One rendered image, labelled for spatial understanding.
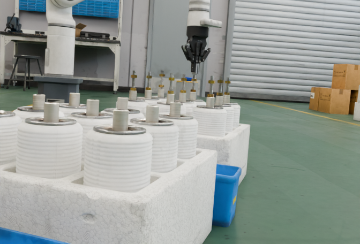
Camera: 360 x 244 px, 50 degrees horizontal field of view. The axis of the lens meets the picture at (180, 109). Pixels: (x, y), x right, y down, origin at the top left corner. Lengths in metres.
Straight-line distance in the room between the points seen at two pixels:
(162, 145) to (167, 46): 5.76
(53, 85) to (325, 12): 6.17
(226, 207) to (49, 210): 0.46
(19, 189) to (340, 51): 6.88
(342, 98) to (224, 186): 4.15
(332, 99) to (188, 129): 4.23
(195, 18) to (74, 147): 0.81
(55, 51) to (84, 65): 4.99
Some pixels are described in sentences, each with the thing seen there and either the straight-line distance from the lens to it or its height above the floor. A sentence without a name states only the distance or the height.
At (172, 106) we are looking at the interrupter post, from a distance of 0.77.
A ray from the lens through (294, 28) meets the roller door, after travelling 6.89.
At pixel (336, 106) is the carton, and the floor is 0.09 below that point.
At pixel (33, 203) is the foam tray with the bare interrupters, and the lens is 0.57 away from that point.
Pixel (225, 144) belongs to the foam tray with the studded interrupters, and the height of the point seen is 0.17.
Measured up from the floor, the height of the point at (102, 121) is 0.25.
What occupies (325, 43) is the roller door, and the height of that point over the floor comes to 1.03.
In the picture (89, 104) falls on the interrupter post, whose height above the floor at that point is 0.27.
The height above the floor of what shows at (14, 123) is 0.24.
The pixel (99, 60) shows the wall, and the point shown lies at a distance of 6.35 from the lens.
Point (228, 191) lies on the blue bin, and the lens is 0.89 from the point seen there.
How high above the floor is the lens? 0.34
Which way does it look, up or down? 5 degrees down
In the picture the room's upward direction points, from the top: 4 degrees clockwise
